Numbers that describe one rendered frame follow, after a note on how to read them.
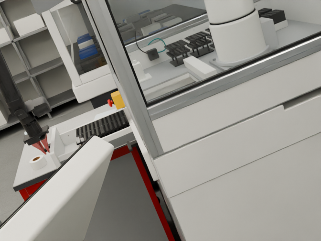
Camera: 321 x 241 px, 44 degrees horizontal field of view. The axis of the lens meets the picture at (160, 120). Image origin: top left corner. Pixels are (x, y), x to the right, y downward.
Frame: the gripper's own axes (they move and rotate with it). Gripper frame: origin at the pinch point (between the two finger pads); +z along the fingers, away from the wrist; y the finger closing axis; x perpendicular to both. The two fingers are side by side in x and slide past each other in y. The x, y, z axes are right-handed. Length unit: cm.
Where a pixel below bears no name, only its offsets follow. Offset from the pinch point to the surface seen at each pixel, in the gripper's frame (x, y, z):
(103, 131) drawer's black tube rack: -4.4, 24.3, 0.9
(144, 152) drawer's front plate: -43, 36, -2
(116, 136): -9.5, 28.5, 3.1
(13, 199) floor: 166, -87, 89
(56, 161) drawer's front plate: -11.6, 4.1, 0.9
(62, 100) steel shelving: 363, -39, 80
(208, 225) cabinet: -52, 45, 26
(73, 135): 14.3, 10.3, 3.7
